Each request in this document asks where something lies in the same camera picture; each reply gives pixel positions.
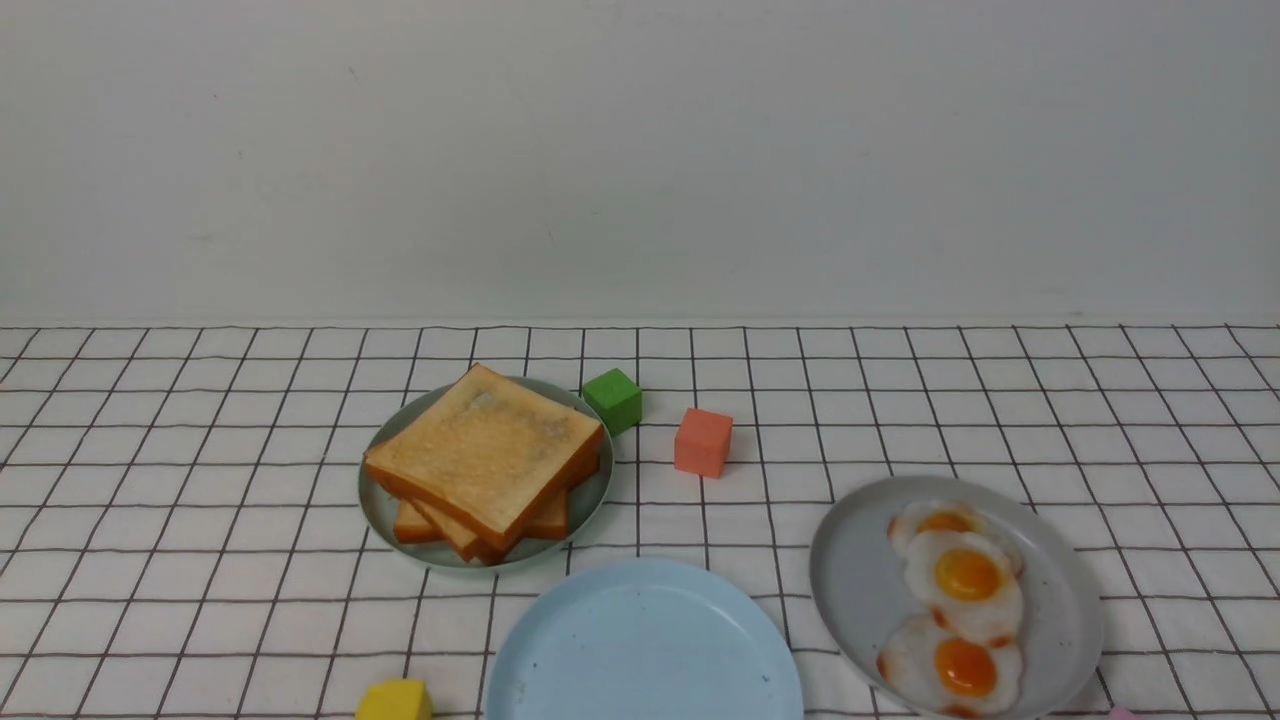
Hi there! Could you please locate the toast slice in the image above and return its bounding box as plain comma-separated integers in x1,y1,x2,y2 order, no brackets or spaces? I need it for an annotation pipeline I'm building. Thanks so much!
393,489,571,553
364,364,608,565
393,454,600,565

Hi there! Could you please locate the fried egg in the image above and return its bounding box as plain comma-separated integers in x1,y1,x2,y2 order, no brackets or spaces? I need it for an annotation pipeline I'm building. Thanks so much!
876,615,1023,719
886,498,1025,578
904,530,1024,648

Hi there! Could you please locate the green cube block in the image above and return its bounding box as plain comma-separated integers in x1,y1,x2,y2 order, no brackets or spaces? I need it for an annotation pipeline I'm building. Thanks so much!
581,368,643,436

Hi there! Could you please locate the orange cube block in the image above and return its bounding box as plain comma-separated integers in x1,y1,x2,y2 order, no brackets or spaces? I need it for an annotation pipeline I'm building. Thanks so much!
673,407,733,479

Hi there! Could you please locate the light blue plate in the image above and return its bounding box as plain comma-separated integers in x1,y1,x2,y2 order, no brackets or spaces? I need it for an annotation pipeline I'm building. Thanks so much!
483,559,805,719

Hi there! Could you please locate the grey egg plate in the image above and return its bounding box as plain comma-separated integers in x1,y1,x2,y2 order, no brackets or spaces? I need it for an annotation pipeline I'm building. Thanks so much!
809,475,1105,719

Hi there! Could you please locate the yellow cube block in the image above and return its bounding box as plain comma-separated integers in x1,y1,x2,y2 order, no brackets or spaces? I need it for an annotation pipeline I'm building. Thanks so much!
355,678,434,720

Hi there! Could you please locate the white grid tablecloth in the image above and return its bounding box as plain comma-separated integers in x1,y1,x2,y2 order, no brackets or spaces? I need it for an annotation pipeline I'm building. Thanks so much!
1,323,1279,719

